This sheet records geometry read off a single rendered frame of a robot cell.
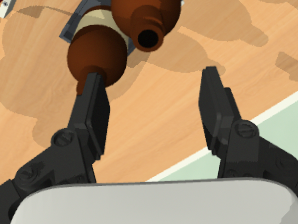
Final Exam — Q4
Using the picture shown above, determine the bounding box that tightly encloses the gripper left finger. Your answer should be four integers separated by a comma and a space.
0, 72, 110, 224

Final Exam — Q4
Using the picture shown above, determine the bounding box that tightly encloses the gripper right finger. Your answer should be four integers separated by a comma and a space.
198, 66, 298, 197

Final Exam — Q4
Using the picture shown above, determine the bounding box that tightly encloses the dark grey tray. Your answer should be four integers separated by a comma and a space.
59, 0, 136, 57

